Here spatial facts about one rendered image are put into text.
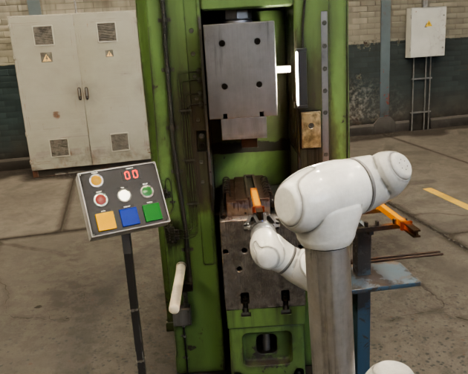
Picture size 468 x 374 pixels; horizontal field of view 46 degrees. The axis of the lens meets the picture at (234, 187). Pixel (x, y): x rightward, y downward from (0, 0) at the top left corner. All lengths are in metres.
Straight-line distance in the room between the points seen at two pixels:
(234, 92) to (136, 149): 5.39
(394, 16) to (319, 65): 6.80
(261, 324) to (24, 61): 5.67
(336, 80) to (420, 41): 6.81
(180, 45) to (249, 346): 1.48
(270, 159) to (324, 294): 1.78
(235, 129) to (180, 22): 0.53
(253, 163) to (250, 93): 0.64
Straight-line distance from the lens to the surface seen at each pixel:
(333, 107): 2.60
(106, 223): 2.31
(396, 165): 1.23
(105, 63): 7.56
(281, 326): 2.71
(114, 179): 2.37
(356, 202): 1.18
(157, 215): 2.35
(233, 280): 2.57
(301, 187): 1.12
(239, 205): 2.50
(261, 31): 2.39
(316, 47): 2.56
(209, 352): 2.99
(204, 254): 2.74
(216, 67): 2.39
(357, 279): 2.40
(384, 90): 9.30
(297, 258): 1.74
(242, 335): 2.72
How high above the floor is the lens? 1.72
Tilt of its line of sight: 16 degrees down
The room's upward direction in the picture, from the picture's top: 3 degrees counter-clockwise
